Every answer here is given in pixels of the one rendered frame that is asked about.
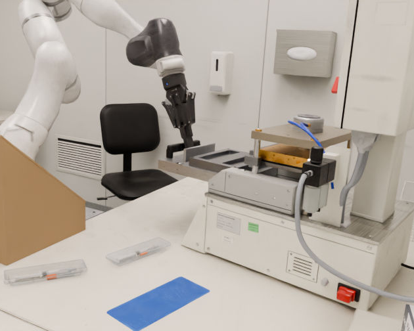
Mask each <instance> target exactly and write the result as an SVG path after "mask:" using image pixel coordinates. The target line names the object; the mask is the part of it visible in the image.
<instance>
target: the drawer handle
mask: <svg viewBox="0 0 414 331"><path fill-rule="evenodd" d="M193 143H194V146H200V141H199V140H194V141H193ZM184 148H185V145H184V143H177V144H170V145H168V146H167V149H166V157H167V158H173V153H174V152H180V151H183V150H184Z"/></svg>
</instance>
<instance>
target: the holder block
mask: <svg viewBox="0 0 414 331"><path fill-rule="evenodd" d="M246 155H249V152H243V151H239V150H233V149H229V148H227V149H223V150H218V151H215V152H210V153H206V154H201V155H198V156H193V157H190V158H189V166H193V167H198V168H201V169H206V170H209V171H214V172H217V173H219V172H220V171H221V170H224V169H228V168H231V167H235V168H238V169H245V170H247V171H252V167H249V166H248V164H245V163H244V156H246ZM264 167H267V166H264V165H260V166H258V169H261V168H264Z"/></svg>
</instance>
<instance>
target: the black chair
mask: <svg viewBox="0 0 414 331"><path fill-rule="evenodd" d="M100 123H101V133H102V140H103V147H104V149H105V150H106V152H107V153H109V154H111V155H118V154H123V171H122V172H115V173H107V174H105V175H103V178H102V179H101V181H102V182H101V185H102V186H103V187H105V188H106V189H107V190H109V191H110V192H111V193H113V194H114V196H108V197H100V198H97V200H108V198H111V197H115V196H117V197H118V198H119V199H121V200H129V201H133V200H135V199H138V198H140V197H142V196H144V195H147V194H149V193H152V192H154V191H156V190H158V189H161V188H163V187H166V186H168V185H170V184H172V183H175V182H177V181H179V180H177V179H175V178H173V177H172V176H170V175H168V174H166V173H164V172H163V171H160V170H158V169H142V170H135V171H132V170H131V154H132V153H138V152H150V151H153V150H155V149H156V148H157V147H158V145H159V143H160V130H159V124H158V114H157V111H156V109H155V107H154V106H152V105H151V104H148V103H128V104H107V105H106V106H104V107H103V108H102V110H101V112H100Z"/></svg>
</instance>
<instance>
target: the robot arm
mask: <svg viewBox="0 0 414 331"><path fill-rule="evenodd" d="M72 4H74V5H75V6H76V8H77V9H78V10H79V11H80V12H81V13H82V14H83V15H84V16H85V17H86V18H88V19H89V20H90V21H92V23H94V24H96V25H97V26H100V27H102V28H106V29H109V30H112V31H115V32H118V33H120V34H122V35H124V36H125V37H127V38H128V39H129V42H128V43H127V46H126V56H127V59H128V61H129V62H130V63H132V64H133V65H135V66H142V67H147V68H154V69H157V71H158V75H159V76H160V77H163V78H162V84H163V87H164V90H165V91H166V99H165V101H164V102H162V106H163V107H164V108H165V109H166V112H167V113H168V116H169V118H170V121H171V123H172V125H173V128H178V129H179V130H180V134H181V138H182V139H183V142H184V145H185V148H190V147H194V143H193V138H192V136H193V132H192V129H191V126H192V124H194V123H195V95H196V93H195V92H190V91H189V90H188V88H187V86H186V84H187V82H186V79H185V74H184V73H182V72H184V71H185V70H186V69H185V65H184V61H183V55H182V53H181V51H180V49H179V39H178V36H177V32H176V28H175V26H174V24H173V22H172V21H171V20H168V19H166V18H154V19H152V20H149V22H148V24H147V26H146V27H145V28H143V27H142V26H141V25H140V24H138V23H137V22H136V21H134V19H132V17H130V15H129V14H128V13H127V12H126V11H125V10H124V9H123V8H121V6H119V4H117V2H115V0H23V2H21V3H20V4H19V7H18V17H19V21H20V25H21V27H22V31H23V34H24V35H25V38H26V41H27V42H28V45H29V48H30V50H31V52H32V55H33V58H34V60H35V65H34V68H33V71H32V75H31V78H30V81H29V84H28V87H27V89H26V93H25V95H24V97H23V98H22V100H21V102H20V104H19V105H18V108H17V109H16V111H15V113H14V114H12V115H11V116H10V117H8V118H7V119H6V120H5V121H4V122H3V123H2V124H1V125H0V135H2V136H3V137H4V138H6V139H7V140H8V141H9V142H11V143H12V144H13V145H15V146H16V147H17V148H19V149H20V150H21V151H23V153H25V154H26V155H27V156H29V157H30V158H31V159H32V160H34V161H35V159H36V156H37V154H38V152H39V149H40V148H41V145H42V144H43V143H44V142H45V139H46V138H47V136H48V134H49V130H50V128H51V127H52V125H53V123H54V122H55V120H56V118H57V116H58V114H59V110H60V105H61V104H69V103H72V102H74V101H75V100H76V99H78V97H79V95H80V93H81V82H80V79H79V76H78V73H77V70H76V65H75V63H74V58H73V56H72V55H71V53H70V52H69V50H68V49H67V47H66V44H65V42H64V40H63V37H62V35H61V32H60V30H59V28H58V26H57V22H61V21H63V20H65V19H67V18H68V17H69V16H70V15H71V12H72ZM171 104H172V105H171Z"/></svg>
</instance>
